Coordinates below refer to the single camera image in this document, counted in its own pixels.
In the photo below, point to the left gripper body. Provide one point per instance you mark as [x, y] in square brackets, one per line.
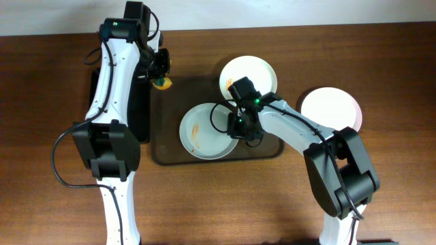
[161, 70]

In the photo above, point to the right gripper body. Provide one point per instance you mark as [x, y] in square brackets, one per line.
[242, 133]

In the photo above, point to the green and yellow sponge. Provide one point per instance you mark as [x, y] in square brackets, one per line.
[162, 83]

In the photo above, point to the light blue plate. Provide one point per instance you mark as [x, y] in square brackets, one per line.
[200, 138]

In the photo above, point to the pink plate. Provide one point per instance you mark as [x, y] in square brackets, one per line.
[332, 107]

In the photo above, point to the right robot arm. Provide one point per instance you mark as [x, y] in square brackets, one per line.
[341, 174]

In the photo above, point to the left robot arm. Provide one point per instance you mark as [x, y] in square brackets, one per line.
[118, 120]

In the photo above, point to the black rectangular tray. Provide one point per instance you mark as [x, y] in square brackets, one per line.
[138, 108]

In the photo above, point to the brown plastic serving tray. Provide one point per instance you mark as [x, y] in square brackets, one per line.
[168, 108]

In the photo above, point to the cream white plate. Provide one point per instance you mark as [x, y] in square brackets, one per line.
[256, 69]

